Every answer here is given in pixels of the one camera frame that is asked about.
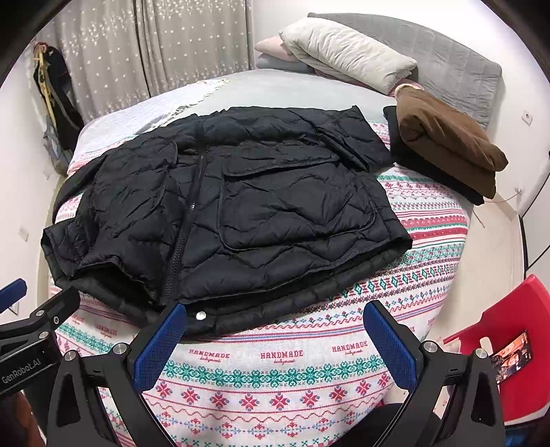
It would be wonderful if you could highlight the black quilted puffer jacket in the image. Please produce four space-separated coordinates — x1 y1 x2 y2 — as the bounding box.
41 107 412 336

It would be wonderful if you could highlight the patterned handmade bed blanket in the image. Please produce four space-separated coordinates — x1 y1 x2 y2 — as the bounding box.
56 137 471 446

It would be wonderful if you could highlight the smartphone on chair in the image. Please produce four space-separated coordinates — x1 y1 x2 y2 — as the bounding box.
490 330 532 385

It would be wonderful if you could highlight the red plastic chair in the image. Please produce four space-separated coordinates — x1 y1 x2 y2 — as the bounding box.
444 275 549 425

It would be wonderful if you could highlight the black folded garment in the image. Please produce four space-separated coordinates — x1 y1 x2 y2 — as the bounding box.
383 105 485 206

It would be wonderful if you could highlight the white quilted bed cover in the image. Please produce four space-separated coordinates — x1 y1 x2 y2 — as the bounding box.
76 76 228 152

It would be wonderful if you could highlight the black hanging bag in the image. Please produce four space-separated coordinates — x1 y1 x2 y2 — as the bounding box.
33 42 84 176

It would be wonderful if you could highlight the brown folded garment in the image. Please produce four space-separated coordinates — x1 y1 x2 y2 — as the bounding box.
395 85 508 200

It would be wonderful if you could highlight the grey dotted curtain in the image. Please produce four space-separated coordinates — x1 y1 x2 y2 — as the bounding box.
37 0 254 121

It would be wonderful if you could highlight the light grey bed sheet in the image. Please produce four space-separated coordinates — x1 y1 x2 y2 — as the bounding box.
191 69 396 123

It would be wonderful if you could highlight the grey padded headboard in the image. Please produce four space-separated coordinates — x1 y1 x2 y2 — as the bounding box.
308 12 502 128

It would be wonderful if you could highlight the grey folded blanket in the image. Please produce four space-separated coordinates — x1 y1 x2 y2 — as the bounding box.
255 53 314 75

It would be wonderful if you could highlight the cream white pillow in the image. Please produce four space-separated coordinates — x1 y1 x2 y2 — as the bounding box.
279 18 418 94

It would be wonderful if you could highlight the pink pillow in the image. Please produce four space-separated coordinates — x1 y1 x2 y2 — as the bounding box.
254 35 298 62

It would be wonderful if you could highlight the white wall socket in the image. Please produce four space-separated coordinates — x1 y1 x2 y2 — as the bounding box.
521 111 533 126

